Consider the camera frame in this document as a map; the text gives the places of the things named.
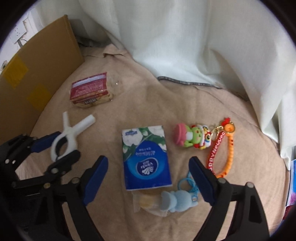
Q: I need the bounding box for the blue tissue package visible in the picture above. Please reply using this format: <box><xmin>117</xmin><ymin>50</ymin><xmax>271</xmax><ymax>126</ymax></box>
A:
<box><xmin>286</xmin><ymin>160</ymin><xmax>296</xmax><ymax>206</ymax></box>

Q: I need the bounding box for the blue floral tissue pack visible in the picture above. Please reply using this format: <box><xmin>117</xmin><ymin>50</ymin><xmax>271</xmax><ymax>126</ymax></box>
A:
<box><xmin>121</xmin><ymin>126</ymin><xmax>172</xmax><ymax>191</ymax></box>

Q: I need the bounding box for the blue bear keychain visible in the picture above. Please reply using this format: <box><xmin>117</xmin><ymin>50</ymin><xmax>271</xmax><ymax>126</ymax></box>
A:
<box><xmin>132</xmin><ymin>171</ymin><xmax>200</xmax><ymax>217</ymax></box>

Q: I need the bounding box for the red snack packet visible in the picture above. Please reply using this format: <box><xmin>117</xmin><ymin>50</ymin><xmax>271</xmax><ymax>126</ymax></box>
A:
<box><xmin>70</xmin><ymin>72</ymin><xmax>113</xmax><ymax>108</ymax></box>

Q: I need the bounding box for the white wall socket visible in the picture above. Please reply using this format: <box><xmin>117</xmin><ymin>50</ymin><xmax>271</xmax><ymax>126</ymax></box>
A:
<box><xmin>9</xmin><ymin>20</ymin><xmax>28</xmax><ymax>44</ymax></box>

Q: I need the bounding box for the white plastic clamp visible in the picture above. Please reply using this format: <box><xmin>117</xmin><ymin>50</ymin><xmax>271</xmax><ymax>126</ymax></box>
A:
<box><xmin>50</xmin><ymin>111</ymin><xmax>96</xmax><ymax>162</ymax></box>

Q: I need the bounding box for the green dragon keychain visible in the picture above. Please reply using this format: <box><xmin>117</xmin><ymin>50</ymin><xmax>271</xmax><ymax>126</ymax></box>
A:
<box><xmin>174</xmin><ymin>118</ymin><xmax>236</xmax><ymax>178</ymax></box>

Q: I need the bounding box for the beige blanket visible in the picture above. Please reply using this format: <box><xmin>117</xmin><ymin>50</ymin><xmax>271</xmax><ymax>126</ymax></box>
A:
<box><xmin>32</xmin><ymin>45</ymin><xmax>289</xmax><ymax>240</ymax></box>

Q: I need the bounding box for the white curtain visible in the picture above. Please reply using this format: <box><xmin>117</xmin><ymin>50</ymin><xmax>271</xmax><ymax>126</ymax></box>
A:
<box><xmin>36</xmin><ymin>0</ymin><xmax>296</xmax><ymax>170</ymax></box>

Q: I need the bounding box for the brown cardboard box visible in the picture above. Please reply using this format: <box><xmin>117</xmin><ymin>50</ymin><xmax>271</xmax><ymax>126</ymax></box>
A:
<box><xmin>1</xmin><ymin>15</ymin><xmax>84</xmax><ymax>143</ymax></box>

